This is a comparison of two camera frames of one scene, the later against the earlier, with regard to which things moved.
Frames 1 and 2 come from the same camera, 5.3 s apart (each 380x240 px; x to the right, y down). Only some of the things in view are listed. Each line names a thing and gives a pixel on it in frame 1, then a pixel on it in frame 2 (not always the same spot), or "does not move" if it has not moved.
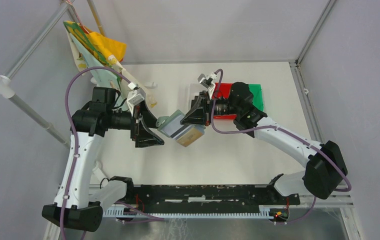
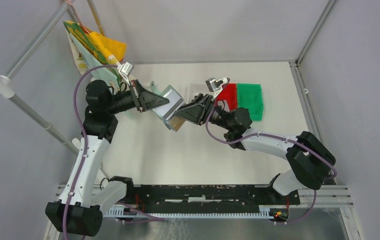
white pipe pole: x=3 y=84 does not move
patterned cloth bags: x=94 y=49 does not move
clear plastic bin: x=194 y=90 does not move
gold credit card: x=185 y=140 → x=176 y=122
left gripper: x=143 y=137 → x=147 y=100
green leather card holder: x=167 y=124 → x=165 y=112
